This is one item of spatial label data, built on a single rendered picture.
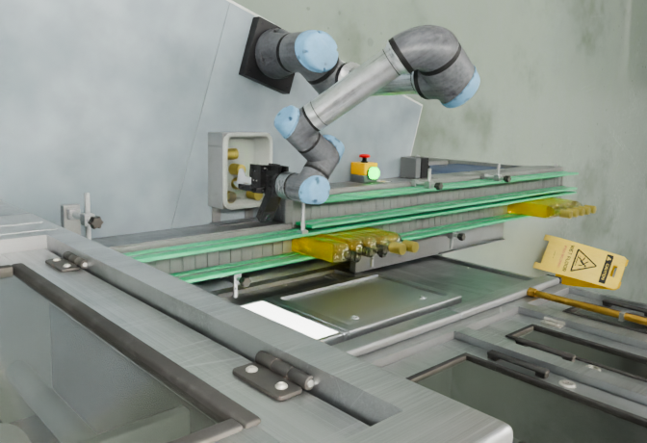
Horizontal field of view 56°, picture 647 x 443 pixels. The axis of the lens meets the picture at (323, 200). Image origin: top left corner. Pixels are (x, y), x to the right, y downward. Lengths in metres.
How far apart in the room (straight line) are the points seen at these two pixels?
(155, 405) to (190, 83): 1.41
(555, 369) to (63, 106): 1.33
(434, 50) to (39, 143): 0.97
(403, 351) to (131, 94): 0.97
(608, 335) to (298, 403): 1.42
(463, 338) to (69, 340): 1.20
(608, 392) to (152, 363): 1.13
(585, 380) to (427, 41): 0.83
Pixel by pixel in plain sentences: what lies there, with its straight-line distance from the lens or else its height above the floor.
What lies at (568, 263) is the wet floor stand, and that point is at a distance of 5.06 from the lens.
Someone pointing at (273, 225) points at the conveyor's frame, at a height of 0.88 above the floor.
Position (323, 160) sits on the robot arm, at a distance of 1.59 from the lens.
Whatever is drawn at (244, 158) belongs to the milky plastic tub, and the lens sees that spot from 1.87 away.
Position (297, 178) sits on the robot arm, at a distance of 1.59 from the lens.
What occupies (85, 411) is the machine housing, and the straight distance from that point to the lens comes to 0.45.
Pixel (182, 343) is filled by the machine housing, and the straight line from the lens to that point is 0.54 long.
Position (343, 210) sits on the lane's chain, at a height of 0.88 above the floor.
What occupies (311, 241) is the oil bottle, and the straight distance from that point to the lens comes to 1.81.
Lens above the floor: 2.30
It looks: 47 degrees down
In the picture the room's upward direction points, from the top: 101 degrees clockwise
